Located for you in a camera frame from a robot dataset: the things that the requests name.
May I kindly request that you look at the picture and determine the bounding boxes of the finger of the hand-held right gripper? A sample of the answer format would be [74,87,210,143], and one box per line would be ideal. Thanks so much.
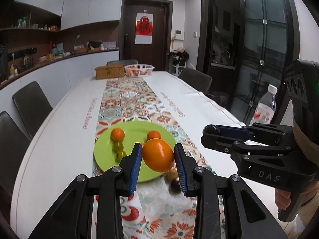
[202,124,293,143]
[201,135,295,159]

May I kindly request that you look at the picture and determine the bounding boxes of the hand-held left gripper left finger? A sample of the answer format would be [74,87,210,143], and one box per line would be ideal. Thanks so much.
[29,142,142,239]

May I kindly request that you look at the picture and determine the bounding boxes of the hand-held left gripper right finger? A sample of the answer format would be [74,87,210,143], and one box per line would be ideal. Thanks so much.
[174,143,289,239]

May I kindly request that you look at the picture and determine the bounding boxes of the large orange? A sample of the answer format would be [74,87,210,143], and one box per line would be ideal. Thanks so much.
[142,139,175,172]

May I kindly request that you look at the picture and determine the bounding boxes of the green plate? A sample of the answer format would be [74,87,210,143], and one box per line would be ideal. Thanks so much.
[94,122,177,183]

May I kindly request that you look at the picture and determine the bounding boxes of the person's right hand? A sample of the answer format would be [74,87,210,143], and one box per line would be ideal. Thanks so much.
[275,180,319,210]

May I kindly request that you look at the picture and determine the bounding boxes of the brown kiwi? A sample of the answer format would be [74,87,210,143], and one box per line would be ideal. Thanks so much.
[165,169,178,181]

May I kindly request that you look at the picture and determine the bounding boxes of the dark plum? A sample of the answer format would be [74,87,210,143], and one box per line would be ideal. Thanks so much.
[168,181,181,195]

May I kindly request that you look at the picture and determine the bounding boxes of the clear plastic water bottle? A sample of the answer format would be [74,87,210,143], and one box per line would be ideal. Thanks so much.
[249,84,278,126]

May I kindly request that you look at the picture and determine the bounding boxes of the dark grey chair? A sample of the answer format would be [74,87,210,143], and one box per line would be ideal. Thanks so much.
[0,111,32,197]
[12,81,53,140]
[179,68,213,95]
[107,59,138,67]

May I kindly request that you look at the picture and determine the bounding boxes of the patterned table runner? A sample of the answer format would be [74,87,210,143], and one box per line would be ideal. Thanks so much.
[92,77,225,239]

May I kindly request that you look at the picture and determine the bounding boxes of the glass sliding door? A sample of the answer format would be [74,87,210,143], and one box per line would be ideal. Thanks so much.
[239,0,300,125]

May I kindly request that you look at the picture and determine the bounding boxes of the bags on rack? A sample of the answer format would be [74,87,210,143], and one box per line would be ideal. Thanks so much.
[169,48,190,68]

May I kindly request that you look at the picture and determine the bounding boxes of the white plastic colander basket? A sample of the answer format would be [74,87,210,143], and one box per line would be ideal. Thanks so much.
[124,64,154,77]

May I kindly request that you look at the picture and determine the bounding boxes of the wicker basket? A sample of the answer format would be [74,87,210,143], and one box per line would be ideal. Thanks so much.
[95,65,124,79]

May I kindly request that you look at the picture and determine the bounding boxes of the white counter cabinets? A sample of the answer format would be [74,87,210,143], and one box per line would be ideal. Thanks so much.
[0,49,120,98]

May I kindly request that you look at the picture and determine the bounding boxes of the dark brown door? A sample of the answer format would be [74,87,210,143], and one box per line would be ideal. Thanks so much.
[119,0,173,72]

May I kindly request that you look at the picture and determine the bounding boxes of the red and white door poster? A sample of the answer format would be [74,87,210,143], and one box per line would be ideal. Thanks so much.
[136,12,153,45]

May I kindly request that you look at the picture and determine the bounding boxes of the white upper cabinets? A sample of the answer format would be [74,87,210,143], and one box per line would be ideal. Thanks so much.
[14,0,124,32]

